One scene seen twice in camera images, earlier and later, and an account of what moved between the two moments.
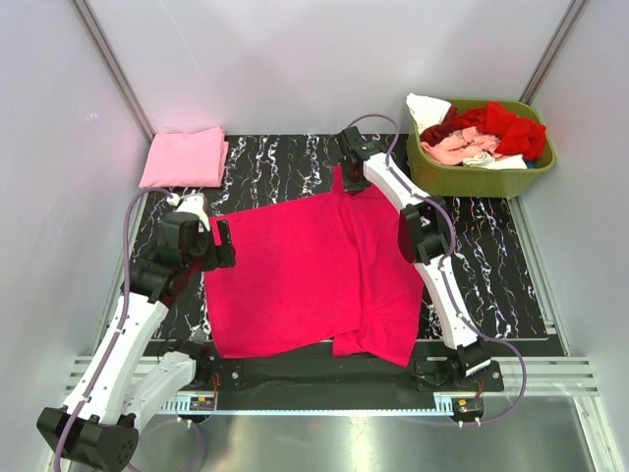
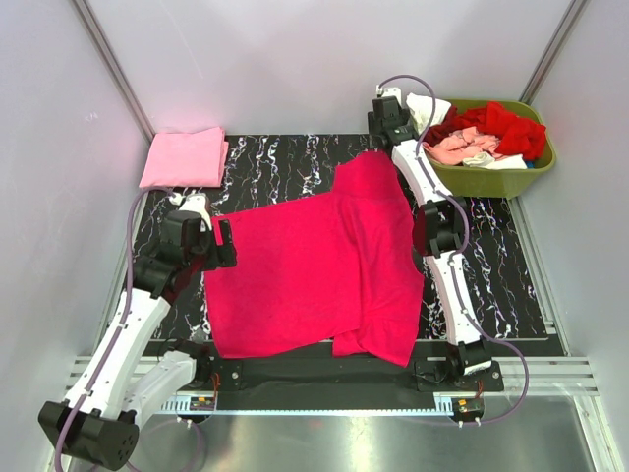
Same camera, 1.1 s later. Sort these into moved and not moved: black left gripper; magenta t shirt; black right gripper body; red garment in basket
Moved: black right gripper body
Not moved: black left gripper; red garment in basket; magenta t shirt
